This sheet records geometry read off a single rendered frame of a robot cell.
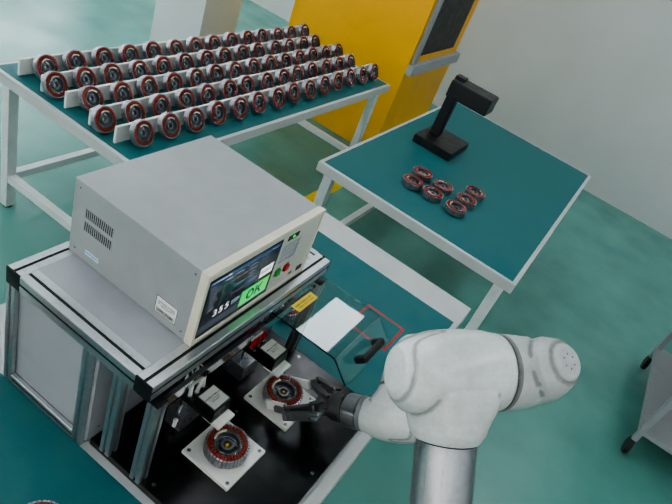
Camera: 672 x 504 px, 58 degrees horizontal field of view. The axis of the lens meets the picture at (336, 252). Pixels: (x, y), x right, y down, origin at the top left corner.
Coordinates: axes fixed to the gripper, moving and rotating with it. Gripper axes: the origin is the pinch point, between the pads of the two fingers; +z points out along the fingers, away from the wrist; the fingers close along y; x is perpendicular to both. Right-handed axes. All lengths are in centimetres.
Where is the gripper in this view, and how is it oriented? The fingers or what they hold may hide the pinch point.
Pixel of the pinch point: (283, 393)
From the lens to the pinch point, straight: 174.4
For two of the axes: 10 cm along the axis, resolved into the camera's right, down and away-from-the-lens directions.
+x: -1.1, -9.3, -3.6
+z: -8.6, -0.9, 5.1
